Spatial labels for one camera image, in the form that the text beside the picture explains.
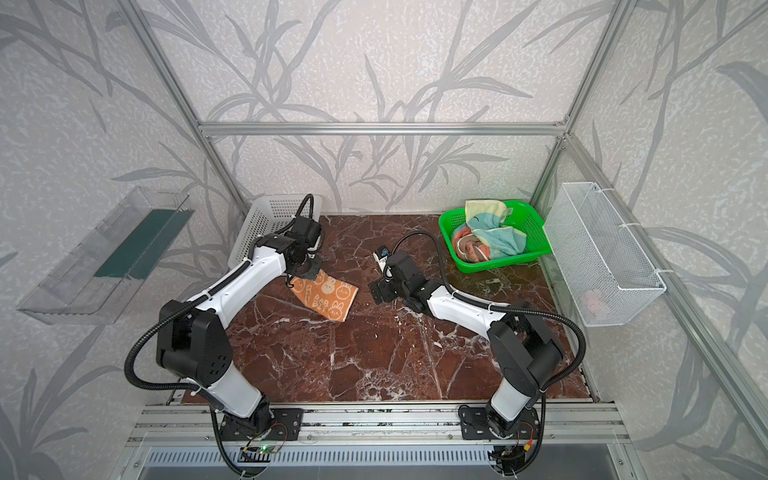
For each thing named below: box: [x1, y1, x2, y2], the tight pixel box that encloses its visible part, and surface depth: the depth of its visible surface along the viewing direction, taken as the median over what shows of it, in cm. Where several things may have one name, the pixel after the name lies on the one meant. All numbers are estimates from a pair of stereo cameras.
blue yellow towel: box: [465, 200, 527, 260], surface depth 113 cm
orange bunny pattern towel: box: [290, 269, 359, 323], surface depth 96 cm
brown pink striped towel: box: [452, 223, 491, 262], surface depth 107 cm
